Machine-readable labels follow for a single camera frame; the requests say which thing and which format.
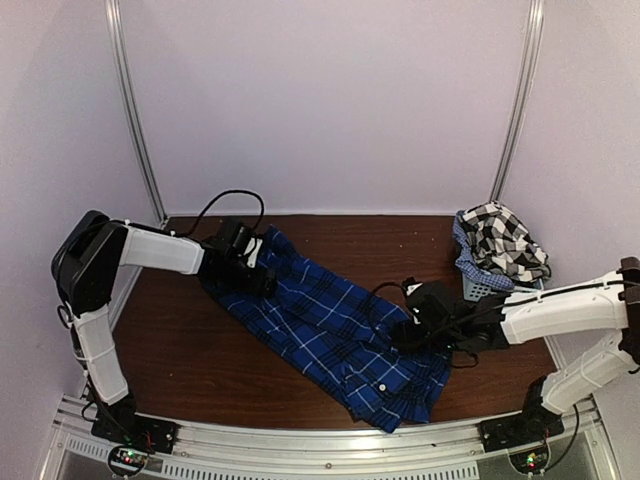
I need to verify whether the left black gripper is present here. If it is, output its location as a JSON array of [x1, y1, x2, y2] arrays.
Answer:
[[222, 256, 277, 298]]

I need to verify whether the light blue plastic basket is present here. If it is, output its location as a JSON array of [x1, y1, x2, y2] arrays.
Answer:
[[461, 274, 544, 302]]

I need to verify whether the small blue gingham shirt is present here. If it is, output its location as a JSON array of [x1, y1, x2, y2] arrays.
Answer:
[[452, 210, 515, 292]]

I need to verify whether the blue plaid long sleeve shirt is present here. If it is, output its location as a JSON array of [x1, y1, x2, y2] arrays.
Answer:
[[202, 226, 450, 433]]

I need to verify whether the black white checked shirt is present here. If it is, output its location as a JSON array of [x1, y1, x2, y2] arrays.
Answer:
[[462, 201, 552, 285]]

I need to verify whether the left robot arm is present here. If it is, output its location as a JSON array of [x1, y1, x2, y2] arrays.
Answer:
[[51, 210, 276, 444]]

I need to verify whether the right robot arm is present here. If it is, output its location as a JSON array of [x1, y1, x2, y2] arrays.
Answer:
[[390, 257, 639, 442]]

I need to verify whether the right green circuit board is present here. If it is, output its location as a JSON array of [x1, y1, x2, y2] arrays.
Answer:
[[509, 448, 550, 476]]

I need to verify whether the green circuit board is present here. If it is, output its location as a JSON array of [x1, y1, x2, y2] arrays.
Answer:
[[107, 445, 149, 477], [509, 448, 550, 476]]

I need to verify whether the left green circuit board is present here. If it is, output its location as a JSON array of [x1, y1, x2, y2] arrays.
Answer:
[[107, 445, 149, 477]]

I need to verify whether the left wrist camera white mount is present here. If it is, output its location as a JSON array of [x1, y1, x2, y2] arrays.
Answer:
[[243, 237, 263, 268]]

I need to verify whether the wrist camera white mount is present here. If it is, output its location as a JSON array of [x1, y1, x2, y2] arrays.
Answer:
[[401, 277, 423, 298], [243, 237, 263, 268]]

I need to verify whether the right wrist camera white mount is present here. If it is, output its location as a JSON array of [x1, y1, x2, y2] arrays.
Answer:
[[401, 277, 423, 298]]

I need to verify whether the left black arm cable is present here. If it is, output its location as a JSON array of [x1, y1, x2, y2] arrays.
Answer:
[[169, 188, 266, 239]]

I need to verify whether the front aluminium rail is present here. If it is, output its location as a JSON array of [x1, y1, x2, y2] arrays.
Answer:
[[35, 395, 622, 479]]

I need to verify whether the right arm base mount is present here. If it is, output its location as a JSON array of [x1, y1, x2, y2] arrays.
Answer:
[[478, 376, 565, 453]]

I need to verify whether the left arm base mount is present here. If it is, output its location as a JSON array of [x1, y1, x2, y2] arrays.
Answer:
[[91, 393, 178, 454]]

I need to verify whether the left aluminium frame post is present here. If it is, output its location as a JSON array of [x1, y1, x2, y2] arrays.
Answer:
[[104, 0, 168, 225]]

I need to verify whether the aluminium frame post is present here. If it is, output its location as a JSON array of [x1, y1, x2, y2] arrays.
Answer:
[[104, 0, 168, 225], [489, 0, 545, 201]]

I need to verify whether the right aluminium frame post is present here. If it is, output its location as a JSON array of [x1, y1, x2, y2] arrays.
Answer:
[[489, 0, 545, 201]]

